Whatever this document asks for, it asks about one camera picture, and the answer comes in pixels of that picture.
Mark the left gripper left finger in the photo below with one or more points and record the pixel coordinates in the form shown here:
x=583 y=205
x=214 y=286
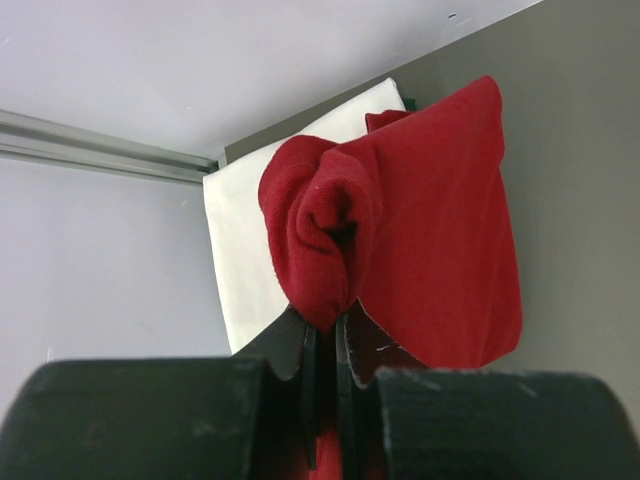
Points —
x=289 y=345

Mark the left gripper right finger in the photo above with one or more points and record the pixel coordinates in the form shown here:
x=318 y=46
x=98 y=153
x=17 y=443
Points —
x=362 y=348

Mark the dark red t shirt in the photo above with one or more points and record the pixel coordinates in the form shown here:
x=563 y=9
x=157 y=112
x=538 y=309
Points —
x=411 y=220

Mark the folded white t shirt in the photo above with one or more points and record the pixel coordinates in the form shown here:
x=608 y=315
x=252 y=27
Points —
x=250 y=294

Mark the folded green t shirt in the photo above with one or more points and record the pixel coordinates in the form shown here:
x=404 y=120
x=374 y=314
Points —
x=410 y=104

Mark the aluminium frame rail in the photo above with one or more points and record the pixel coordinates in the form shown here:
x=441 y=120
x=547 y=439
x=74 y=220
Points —
x=32 y=139

